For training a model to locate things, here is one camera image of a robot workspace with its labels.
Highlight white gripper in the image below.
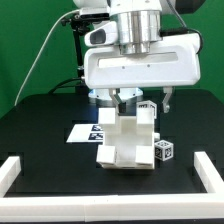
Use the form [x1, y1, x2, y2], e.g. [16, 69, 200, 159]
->
[84, 23, 200, 113]

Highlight white chair seat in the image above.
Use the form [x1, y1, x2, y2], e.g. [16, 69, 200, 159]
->
[98, 115, 160, 170]

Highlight white small chair part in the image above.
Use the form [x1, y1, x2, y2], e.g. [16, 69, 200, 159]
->
[96, 145, 116, 164]
[136, 100, 157, 119]

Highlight white chair back frame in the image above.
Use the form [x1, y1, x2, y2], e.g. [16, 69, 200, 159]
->
[98, 108, 154, 125]

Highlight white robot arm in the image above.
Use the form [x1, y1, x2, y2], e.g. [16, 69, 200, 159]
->
[73, 0, 205, 112]

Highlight white U-shaped fence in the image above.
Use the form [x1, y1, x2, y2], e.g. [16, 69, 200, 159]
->
[0, 152, 224, 222]

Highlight black base cables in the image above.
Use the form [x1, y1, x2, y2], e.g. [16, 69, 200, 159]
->
[48, 77, 92, 95]

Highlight white marker base plate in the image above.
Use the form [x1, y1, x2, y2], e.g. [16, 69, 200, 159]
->
[67, 124, 103, 143]

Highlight black camera stand pole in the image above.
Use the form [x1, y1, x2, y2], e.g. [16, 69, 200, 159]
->
[61, 17, 90, 95]

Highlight black camera on stand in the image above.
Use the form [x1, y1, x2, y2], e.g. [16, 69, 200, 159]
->
[74, 6, 109, 22]

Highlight white camera cable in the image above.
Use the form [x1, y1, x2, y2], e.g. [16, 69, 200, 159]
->
[14, 9, 81, 107]

